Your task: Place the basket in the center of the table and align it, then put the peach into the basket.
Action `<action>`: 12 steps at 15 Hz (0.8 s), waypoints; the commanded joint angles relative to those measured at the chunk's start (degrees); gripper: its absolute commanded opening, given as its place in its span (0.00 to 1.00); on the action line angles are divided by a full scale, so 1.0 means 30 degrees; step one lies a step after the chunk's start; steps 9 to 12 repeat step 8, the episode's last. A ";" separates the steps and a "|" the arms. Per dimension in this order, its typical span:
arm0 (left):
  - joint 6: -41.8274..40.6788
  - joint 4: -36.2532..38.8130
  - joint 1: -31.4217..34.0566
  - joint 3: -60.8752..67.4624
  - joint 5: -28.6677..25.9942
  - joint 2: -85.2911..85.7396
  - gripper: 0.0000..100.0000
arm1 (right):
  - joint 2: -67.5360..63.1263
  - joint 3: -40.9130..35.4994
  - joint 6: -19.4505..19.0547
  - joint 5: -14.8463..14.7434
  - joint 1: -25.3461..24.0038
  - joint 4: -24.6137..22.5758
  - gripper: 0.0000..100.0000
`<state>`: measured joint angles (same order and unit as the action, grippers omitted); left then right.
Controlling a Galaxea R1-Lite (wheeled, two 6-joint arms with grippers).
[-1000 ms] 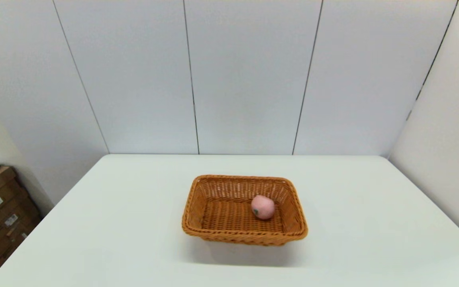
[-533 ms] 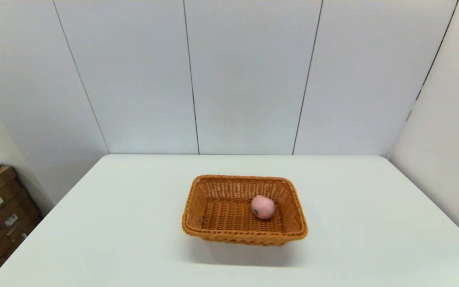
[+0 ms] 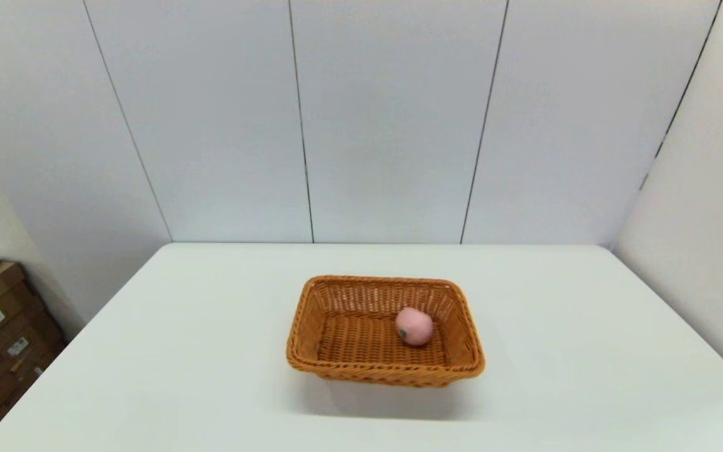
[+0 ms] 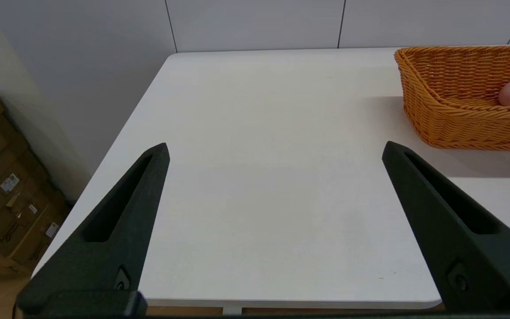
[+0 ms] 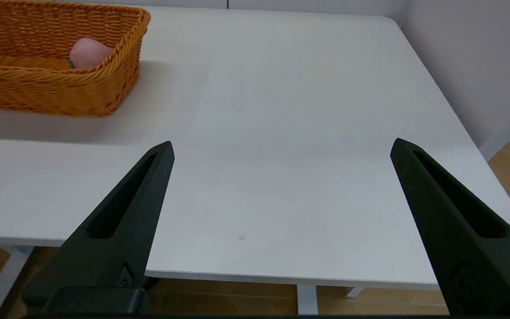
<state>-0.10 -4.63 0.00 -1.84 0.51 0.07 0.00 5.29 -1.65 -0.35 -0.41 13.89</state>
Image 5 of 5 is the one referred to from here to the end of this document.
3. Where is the orange woven wicker basket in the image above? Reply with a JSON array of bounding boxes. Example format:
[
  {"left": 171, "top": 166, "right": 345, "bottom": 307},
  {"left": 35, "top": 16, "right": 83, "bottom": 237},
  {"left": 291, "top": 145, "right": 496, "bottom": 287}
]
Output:
[{"left": 0, "top": 0, "right": 152, "bottom": 117}]

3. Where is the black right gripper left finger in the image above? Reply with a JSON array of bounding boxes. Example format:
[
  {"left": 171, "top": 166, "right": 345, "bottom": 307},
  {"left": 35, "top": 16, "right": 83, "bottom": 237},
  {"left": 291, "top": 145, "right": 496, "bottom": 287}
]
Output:
[{"left": 21, "top": 141, "right": 175, "bottom": 307}]

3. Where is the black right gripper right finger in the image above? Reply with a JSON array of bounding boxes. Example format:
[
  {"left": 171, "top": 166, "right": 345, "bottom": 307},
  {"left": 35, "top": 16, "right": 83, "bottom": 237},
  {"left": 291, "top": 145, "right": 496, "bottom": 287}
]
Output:
[{"left": 390, "top": 138, "right": 510, "bottom": 317}]

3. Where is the pink toy peach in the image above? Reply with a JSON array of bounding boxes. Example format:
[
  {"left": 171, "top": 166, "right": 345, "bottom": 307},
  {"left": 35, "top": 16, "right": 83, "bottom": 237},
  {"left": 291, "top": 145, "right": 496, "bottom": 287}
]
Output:
[{"left": 69, "top": 37, "right": 114, "bottom": 70}]

